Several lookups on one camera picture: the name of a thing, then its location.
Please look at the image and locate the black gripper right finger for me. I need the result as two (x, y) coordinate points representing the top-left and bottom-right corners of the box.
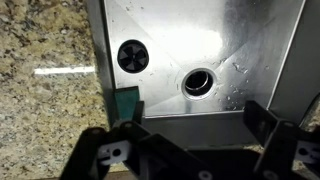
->
(243, 101), (320, 180)

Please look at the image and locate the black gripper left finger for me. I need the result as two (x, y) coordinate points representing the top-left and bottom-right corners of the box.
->
(59, 100), (174, 180)

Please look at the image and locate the black rubber sink stopper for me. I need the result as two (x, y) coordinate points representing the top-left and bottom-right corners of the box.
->
(117, 39), (149, 73)

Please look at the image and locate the stainless steel kitchen sink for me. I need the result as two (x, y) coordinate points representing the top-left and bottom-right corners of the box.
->
(87, 0), (320, 148)

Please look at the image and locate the green dish sponge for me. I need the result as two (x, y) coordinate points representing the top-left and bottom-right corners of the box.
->
(115, 86), (140, 120)

